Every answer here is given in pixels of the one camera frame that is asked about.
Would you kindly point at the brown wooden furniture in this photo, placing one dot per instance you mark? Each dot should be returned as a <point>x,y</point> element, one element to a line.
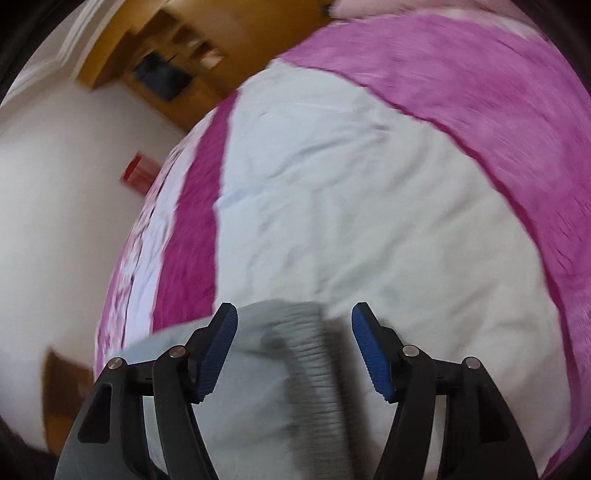
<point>62,397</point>

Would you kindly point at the dark backpack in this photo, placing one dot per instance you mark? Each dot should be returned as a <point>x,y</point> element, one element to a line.
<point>159,74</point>

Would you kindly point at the dark cloth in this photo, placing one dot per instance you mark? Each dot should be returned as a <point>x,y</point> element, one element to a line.
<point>23,457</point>

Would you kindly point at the pink and white striped blanket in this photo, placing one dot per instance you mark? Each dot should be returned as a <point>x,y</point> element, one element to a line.
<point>346,184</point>

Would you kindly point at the red chair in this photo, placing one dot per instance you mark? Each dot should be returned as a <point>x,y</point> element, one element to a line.
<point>138,173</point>

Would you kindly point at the grey towel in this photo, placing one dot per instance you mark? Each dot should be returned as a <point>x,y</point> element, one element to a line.
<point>258,406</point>

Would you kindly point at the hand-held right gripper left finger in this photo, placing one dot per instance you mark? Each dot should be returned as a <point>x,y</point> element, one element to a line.
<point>217,350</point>

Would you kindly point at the wooden wardrobe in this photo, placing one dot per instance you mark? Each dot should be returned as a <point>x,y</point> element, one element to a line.
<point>258,27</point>

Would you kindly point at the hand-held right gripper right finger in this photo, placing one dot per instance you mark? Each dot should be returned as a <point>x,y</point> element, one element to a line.
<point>369,350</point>

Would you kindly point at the pale pink fluffy blanket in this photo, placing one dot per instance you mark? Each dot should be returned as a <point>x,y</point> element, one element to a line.
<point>392,5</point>

